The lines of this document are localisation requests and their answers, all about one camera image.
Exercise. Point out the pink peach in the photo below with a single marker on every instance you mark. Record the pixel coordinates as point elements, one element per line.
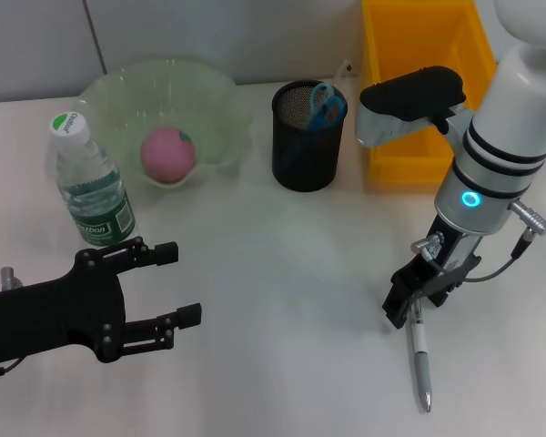
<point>168,155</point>

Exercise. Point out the blue scissors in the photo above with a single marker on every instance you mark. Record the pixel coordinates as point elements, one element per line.
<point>325,104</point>

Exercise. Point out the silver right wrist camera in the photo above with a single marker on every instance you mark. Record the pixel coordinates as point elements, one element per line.
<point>405,104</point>

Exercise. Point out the pale green glass fruit plate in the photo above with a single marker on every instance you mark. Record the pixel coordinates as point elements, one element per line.
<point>164,95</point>

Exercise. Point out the clear plastic ruler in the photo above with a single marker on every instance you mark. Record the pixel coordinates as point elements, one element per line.
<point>345,70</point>

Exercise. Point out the black mesh pen holder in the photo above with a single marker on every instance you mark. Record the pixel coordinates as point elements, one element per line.
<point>305,155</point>

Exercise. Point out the yellow plastic bin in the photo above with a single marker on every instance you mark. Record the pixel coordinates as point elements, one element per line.
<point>414,45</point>

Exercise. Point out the silver ballpoint pen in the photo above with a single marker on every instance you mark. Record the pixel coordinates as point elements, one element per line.
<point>421,364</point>

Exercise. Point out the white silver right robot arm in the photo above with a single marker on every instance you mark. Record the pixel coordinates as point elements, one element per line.
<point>505,136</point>

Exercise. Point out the clear green-label water bottle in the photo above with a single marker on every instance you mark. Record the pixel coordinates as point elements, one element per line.
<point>95,196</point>

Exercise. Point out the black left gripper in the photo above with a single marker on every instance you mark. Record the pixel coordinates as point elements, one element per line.
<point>54,314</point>

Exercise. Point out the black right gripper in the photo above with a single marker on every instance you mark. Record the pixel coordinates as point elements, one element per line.
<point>437,264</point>

